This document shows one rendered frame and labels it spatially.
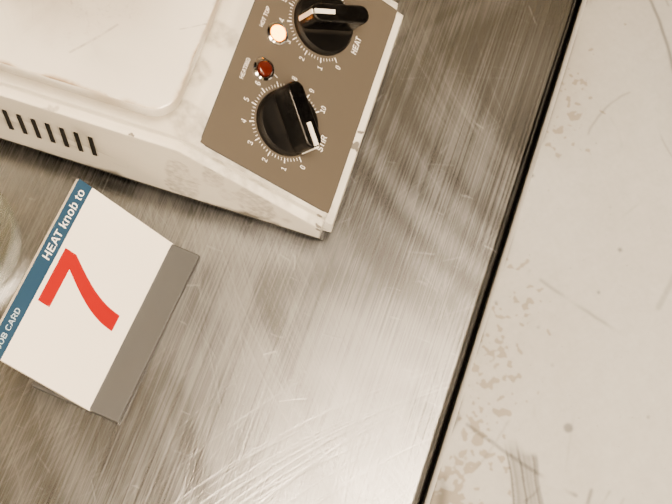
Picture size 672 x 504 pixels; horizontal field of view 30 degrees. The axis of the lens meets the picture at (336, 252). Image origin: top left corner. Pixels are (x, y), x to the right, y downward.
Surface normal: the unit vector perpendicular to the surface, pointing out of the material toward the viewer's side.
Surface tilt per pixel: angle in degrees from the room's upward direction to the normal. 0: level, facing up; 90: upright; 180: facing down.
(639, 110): 0
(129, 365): 0
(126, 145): 90
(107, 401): 0
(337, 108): 30
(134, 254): 40
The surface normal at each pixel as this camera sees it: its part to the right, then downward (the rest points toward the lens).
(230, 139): 0.53, -0.15
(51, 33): 0.06, -0.34
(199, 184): -0.29, 0.89
